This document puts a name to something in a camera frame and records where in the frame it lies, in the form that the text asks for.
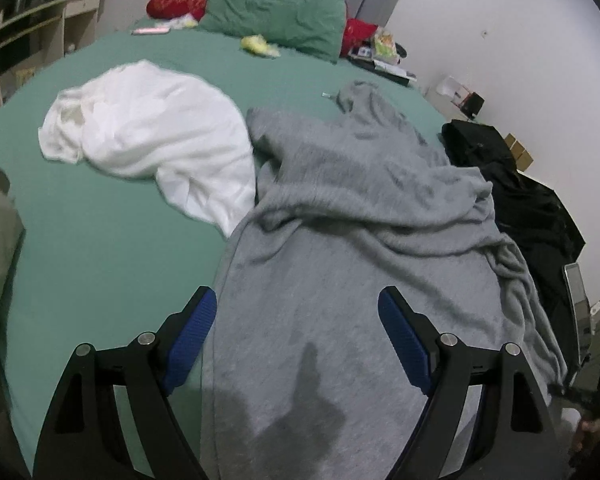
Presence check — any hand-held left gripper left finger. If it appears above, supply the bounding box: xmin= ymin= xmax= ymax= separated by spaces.
xmin=32 ymin=286 xmax=218 ymax=480

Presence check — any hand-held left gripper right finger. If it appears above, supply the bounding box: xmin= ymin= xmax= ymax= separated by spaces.
xmin=377 ymin=286 xmax=571 ymax=480

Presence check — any grey sweatshirt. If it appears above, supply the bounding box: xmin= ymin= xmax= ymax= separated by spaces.
xmin=200 ymin=80 xmax=568 ymax=480

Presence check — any pile of black clothes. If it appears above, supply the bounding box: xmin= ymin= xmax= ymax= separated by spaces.
xmin=440 ymin=120 xmax=586 ymax=376

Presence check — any bed with green sheet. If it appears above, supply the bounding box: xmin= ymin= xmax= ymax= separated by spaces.
xmin=0 ymin=16 xmax=448 ymax=476

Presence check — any white garment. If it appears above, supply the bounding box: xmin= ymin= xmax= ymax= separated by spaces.
xmin=37 ymin=59 xmax=257 ymax=238

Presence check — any white nightstand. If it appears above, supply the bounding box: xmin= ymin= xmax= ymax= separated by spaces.
xmin=426 ymin=87 xmax=476 ymax=122

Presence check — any black kettle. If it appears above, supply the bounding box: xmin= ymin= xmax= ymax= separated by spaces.
xmin=460 ymin=92 xmax=485 ymax=116

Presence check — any small yellow cloth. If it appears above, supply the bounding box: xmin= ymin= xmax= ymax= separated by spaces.
xmin=240 ymin=35 xmax=281 ymax=58

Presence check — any snack bag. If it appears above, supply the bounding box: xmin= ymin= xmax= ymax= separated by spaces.
xmin=374 ymin=27 xmax=399 ymax=59

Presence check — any small red pillow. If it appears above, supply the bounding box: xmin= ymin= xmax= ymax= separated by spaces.
xmin=339 ymin=18 xmax=381 ymax=58

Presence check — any green pillow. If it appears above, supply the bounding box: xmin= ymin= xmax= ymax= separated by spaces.
xmin=199 ymin=0 xmax=352 ymax=65

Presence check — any white computer desk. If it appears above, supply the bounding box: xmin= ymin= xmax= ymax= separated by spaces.
xmin=0 ymin=0 xmax=108 ymax=111

